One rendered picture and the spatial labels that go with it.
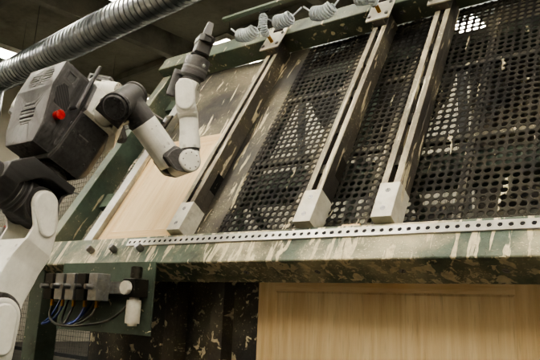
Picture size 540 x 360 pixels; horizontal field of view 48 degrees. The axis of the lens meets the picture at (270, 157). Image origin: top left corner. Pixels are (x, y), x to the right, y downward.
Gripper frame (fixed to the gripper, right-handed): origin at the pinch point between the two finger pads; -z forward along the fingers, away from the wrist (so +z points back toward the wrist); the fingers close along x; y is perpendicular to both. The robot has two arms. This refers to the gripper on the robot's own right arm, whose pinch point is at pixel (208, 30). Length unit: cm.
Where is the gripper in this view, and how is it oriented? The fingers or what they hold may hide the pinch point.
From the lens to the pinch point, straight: 219.2
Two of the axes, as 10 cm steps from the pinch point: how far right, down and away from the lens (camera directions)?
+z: -3.0, 9.4, -1.4
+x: -3.2, 0.4, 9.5
